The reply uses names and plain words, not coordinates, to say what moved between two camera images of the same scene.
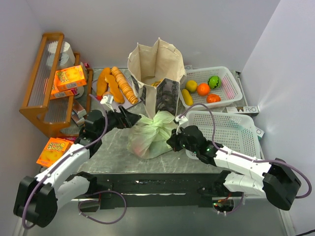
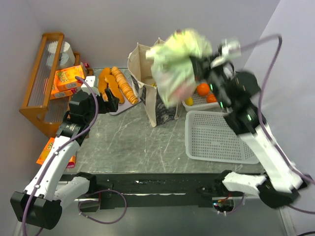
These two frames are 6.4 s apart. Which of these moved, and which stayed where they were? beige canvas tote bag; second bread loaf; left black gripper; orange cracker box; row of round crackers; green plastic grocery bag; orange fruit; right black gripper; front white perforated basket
Moved: right black gripper; green plastic grocery bag; left black gripper
Stayed: beige canvas tote bag; row of round crackers; orange cracker box; orange fruit; front white perforated basket; second bread loaf
